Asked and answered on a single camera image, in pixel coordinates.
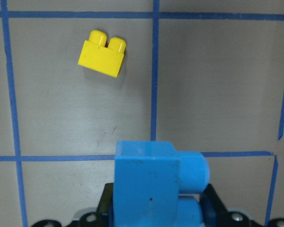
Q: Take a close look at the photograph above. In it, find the blue toy block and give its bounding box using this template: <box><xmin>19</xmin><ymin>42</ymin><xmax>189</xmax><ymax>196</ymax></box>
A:
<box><xmin>113</xmin><ymin>141</ymin><xmax>210</xmax><ymax>227</ymax></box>

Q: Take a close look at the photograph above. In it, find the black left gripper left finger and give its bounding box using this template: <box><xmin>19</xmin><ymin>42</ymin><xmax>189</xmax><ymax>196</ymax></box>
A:
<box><xmin>96</xmin><ymin>183</ymin><xmax>114</xmax><ymax>227</ymax></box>

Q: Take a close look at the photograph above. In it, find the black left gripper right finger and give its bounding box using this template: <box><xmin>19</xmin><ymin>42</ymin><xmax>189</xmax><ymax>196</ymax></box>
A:
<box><xmin>200</xmin><ymin>183</ymin><xmax>228</xmax><ymax>227</ymax></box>

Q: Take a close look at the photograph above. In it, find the yellow toy block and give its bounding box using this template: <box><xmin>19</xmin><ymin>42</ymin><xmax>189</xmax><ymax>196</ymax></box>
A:
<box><xmin>78</xmin><ymin>30</ymin><xmax>127</xmax><ymax>78</ymax></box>

